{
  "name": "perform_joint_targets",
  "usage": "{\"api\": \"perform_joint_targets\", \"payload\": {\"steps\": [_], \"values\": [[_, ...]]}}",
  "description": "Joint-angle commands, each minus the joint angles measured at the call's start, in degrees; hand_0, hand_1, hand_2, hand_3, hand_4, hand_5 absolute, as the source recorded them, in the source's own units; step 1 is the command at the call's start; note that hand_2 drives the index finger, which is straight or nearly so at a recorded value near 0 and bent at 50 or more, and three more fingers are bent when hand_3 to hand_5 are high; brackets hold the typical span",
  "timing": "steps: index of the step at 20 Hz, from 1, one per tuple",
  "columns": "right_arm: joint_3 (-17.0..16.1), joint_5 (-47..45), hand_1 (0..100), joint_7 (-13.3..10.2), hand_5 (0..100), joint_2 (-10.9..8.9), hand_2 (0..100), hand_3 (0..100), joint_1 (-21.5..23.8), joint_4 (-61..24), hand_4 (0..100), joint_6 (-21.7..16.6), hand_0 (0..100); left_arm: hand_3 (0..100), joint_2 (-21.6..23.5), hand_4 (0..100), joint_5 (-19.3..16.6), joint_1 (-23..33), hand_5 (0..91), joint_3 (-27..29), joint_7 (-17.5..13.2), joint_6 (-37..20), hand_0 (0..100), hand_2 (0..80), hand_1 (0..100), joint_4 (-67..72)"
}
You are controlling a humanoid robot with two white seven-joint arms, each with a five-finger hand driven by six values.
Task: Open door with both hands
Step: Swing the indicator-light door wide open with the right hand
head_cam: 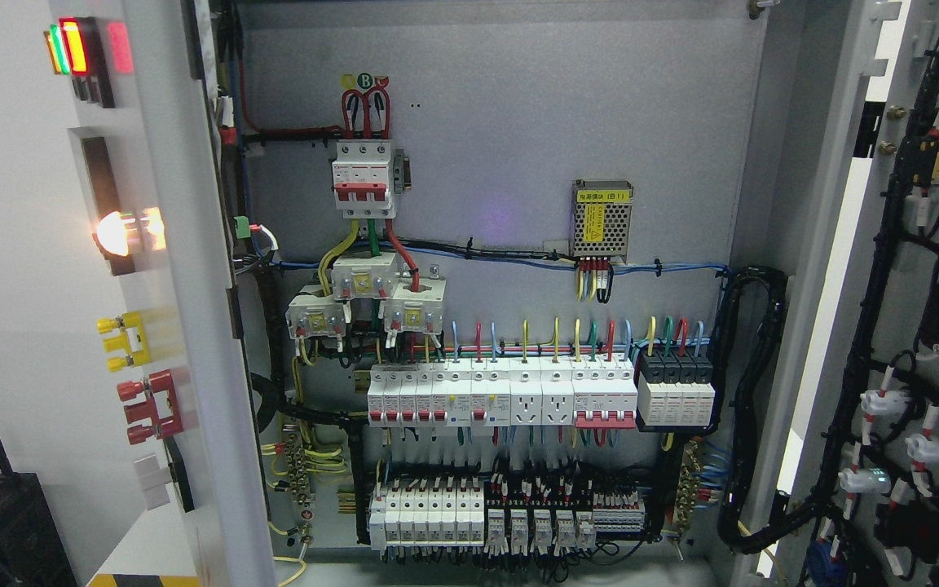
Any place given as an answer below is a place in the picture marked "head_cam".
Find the grey cabinet door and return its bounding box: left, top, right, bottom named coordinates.
left=721, top=1, right=939, bottom=586
left=50, top=1, right=276, bottom=586

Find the white current transformer cluster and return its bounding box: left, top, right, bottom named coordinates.
left=286, top=252, right=447, bottom=341

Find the white miniature breaker row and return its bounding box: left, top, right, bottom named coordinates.
left=368, top=358, right=512, bottom=428

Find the metal mesh power supply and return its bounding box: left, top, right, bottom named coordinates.
left=570, top=179, right=633, bottom=261

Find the main red lever breaker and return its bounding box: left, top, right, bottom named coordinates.
left=332, top=139, right=411, bottom=220

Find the red lever circuit breaker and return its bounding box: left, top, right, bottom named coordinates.
left=571, top=360, right=637, bottom=430

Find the black white surge protector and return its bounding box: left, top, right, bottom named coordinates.
left=637, top=351, right=716, bottom=432

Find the black relay terminal row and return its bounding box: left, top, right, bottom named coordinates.
left=482, top=463, right=649, bottom=566

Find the lower white breaker row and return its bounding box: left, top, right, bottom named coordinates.
left=368, top=475, right=486, bottom=556

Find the brass ground terminal bar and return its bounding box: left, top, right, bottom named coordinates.
left=282, top=424, right=315, bottom=532

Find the white glowing pilot lamp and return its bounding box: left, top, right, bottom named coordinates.
left=93, top=211, right=140, bottom=277

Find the black digital power meter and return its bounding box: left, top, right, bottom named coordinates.
left=81, top=137, right=121, bottom=229

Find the red indicator lamp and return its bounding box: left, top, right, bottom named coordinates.
left=59, top=16, right=116, bottom=108

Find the green indicator lamp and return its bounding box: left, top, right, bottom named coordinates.
left=47, top=24, right=70, bottom=77

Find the yellow indicator lamp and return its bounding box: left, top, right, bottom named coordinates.
left=42, top=30, right=60, bottom=75

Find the black box at lower left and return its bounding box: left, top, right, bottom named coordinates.
left=0, top=439, right=76, bottom=586

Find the white DIN rail socket row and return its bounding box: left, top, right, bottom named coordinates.
left=508, top=357, right=574, bottom=425

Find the black wrapped left cable harness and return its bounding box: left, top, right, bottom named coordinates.
left=229, top=245, right=373, bottom=547

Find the black wrapped cable harness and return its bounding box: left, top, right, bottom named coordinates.
left=229, top=245, right=373, bottom=547
left=714, top=266, right=821, bottom=555

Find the red terminal post block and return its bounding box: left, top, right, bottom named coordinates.
left=117, top=370, right=185, bottom=445

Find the yellow terminal post block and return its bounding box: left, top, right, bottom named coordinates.
left=96, top=311, right=152, bottom=373

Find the black wrapped right cable harness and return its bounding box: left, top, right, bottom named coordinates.
left=714, top=266, right=821, bottom=555

